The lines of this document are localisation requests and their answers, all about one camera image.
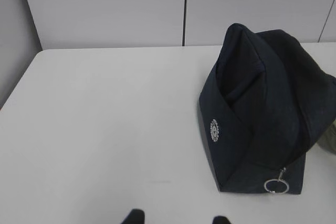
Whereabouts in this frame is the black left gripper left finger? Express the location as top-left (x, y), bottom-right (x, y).
top-left (121, 209), bottom-right (145, 224)

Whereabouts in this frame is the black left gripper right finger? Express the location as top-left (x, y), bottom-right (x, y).
top-left (213, 216), bottom-right (230, 224)

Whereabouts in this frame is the navy blue lunch bag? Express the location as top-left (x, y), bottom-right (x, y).
top-left (198, 23), bottom-right (335, 195)

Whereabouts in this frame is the green lid glass food container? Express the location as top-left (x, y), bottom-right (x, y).
top-left (317, 121), bottom-right (336, 154)

